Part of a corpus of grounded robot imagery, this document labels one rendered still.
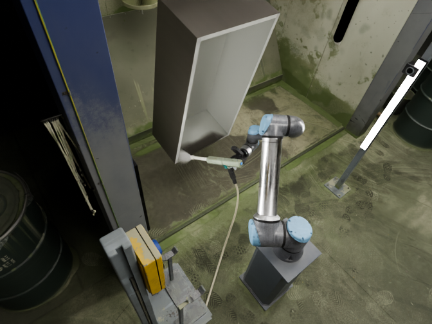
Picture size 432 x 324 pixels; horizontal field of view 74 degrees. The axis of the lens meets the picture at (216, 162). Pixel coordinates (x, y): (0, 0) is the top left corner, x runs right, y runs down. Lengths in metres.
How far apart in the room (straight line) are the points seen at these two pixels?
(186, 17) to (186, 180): 1.63
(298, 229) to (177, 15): 1.28
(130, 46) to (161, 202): 1.53
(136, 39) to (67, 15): 2.26
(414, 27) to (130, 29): 2.57
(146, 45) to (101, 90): 2.17
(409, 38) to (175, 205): 2.58
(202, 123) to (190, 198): 0.71
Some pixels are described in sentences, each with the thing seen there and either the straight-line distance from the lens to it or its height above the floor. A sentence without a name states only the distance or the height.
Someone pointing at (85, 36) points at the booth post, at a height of 1.89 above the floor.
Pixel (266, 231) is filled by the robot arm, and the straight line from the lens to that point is 1.63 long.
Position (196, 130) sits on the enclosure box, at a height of 0.50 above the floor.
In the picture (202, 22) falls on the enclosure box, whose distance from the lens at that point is 1.61.
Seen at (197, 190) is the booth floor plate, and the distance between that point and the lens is 2.75.
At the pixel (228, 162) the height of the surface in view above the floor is 0.79.
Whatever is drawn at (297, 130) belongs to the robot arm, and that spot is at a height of 1.27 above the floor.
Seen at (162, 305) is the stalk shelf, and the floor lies 0.79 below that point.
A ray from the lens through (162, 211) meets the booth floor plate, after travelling 2.63.
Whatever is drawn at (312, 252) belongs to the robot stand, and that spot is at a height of 0.64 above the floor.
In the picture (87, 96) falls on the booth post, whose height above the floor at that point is 1.71.
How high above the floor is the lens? 2.30
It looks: 49 degrees down
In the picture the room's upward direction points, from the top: 7 degrees clockwise
